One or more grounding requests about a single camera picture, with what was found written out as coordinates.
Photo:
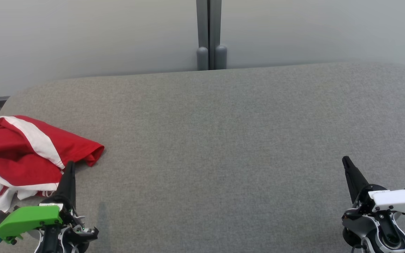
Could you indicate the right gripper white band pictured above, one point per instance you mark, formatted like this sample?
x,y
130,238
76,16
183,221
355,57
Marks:
x,y
396,200

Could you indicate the red and white jersey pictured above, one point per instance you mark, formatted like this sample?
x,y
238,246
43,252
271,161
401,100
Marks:
x,y
12,147

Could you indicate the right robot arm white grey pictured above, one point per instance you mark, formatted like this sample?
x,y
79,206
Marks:
x,y
385,235

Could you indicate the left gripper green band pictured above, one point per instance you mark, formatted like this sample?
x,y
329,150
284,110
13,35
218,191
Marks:
x,y
30,217

